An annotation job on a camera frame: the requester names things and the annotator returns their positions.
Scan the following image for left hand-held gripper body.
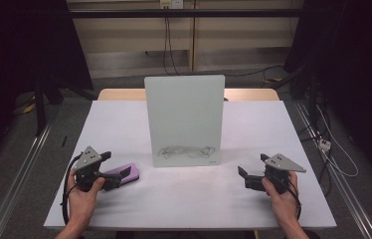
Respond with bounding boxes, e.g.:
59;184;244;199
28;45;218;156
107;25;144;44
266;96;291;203
73;144;109;193

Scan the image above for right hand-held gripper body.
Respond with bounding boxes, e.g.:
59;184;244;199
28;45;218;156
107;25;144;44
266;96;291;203
258;152;307;195

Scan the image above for purple board eraser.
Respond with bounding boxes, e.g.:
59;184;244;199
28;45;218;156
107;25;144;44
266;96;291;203
102;162;141;185

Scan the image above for frosted glass whiteboard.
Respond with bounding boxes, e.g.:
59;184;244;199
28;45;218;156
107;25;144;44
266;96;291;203
143;74;226;168

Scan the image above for person's right hand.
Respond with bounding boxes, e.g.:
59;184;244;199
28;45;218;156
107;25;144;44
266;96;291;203
262;170;302;227

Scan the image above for person's left hand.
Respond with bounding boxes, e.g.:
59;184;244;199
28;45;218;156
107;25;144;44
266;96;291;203
66;167;106;230

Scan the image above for white power strip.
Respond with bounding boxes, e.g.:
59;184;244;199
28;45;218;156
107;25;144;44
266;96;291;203
317;138;333;153

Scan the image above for wooden table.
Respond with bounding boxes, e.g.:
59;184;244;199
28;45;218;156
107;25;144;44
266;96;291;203
97;88;280;102

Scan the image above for white table mat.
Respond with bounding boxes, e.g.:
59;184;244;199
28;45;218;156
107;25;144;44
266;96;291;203
43;100;337;231

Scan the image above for black metal stand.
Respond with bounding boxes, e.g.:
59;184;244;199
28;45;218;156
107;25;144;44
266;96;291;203
33;76;65;137

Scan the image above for black curtain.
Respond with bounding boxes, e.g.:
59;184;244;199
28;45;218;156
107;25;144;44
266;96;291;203
0;0;94;178
282;0;372;182

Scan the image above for black horizontal bar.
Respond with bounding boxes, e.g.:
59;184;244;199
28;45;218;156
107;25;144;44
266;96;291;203
69;8;305;19

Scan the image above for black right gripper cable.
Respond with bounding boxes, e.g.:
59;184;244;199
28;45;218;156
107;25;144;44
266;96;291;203
284;180;303;222

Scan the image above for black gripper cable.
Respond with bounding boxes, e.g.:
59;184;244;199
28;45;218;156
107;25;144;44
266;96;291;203
60;152;84;227
284;180;303;222

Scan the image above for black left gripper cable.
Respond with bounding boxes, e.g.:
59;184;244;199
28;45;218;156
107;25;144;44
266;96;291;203
60;152;84;227

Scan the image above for aluminium floor rail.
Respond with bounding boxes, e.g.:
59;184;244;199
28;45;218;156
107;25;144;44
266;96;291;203
292;99;372;239
0;122;55;239

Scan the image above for white cable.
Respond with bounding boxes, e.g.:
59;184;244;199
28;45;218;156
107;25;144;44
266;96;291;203
316;104;360;178

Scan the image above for black floor cable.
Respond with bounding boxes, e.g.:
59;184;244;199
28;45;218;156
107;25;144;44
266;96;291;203
178;64;285;78

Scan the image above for black hanging cables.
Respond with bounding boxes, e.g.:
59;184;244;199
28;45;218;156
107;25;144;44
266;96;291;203
162;16;180;77

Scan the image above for white wall outlet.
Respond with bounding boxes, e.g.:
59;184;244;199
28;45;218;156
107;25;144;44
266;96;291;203
159;0;184;10

